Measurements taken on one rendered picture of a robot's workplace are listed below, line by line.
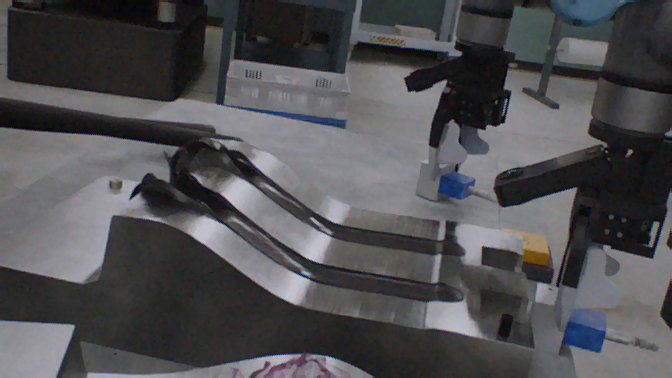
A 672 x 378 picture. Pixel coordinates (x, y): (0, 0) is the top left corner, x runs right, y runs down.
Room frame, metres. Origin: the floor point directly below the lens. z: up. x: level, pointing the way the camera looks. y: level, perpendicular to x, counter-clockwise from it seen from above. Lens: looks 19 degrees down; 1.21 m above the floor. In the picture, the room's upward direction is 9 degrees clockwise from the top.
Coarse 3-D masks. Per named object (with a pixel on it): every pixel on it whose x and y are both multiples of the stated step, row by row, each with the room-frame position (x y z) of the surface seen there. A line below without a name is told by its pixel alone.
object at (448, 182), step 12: (420, 168) 1.19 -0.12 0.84; (444, 168) 1.18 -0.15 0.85; (420, 180) 1.19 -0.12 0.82; (444, 180) 1.17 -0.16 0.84; (456, 180) 1.16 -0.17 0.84; (468, 180) 1.17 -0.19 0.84; (420, 192) 1.18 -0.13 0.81; (432, 192) 1.17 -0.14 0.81; (444, 192) 1.17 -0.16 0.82; (456, 192) 1.16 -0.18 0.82; (468, 192) 1.16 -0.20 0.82; (480, 192) 1.15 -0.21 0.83
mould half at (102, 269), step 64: (128, 192) 0.87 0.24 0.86; (256, 192) 0.77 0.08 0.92; (320, 192) 0.87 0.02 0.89; (0, 256) 0.66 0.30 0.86; (64, 256) 0.68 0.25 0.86; (128, 256) 0.63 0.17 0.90; (192, 256) 0.63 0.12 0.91; (256, 256) 0.66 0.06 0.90; (320, 256) 0.72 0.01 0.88; (384, 256) 0.74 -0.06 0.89; (448, 256) 0.75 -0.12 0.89; (64, 320) 0.64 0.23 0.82; (128, 320) 0.63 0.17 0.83; (192, 320) 0.63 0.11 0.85; (256, 320) 0.62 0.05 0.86; (320, 320) 0.61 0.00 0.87; (384, 320) 0.61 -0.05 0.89; (448, 320) 0.62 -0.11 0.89
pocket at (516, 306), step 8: (488, 296) 0.69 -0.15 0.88; (496, 296) 0.69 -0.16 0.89; (504, 296) 0.69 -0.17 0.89; (512, 296) 0.69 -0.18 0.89; (480, 304) 0.69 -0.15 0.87; (488, 304) 0.69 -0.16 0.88; (496, 304) 0.69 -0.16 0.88; (504, 304) 0.69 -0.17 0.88; (512, 304) 0.69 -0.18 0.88; (520, 304) 0.68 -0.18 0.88; (480, 312) 0.69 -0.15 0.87; (488, 312) 0.69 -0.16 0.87; (496, 312) 0.69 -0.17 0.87; (504, 312) 0.69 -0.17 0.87; (512, 312) 0.69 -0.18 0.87; (520, 312) 0.68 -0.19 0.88; (520, 320) 0.67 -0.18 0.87
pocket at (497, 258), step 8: (488, 248) 0.80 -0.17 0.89; (496, 248) 0.80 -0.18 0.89; (488, 256) 0.80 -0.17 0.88; (496, 256) 0.80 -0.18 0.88; (504, 256) 0.79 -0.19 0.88; (512, 256) 0.79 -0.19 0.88; (520, 256) 0.79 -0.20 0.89; (488, 264) 0.80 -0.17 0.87; (496, 264) 0.80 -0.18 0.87; (504, 264) 0.79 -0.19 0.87; (512, 264) 0.79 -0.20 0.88; (520, 264) 0.79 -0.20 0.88
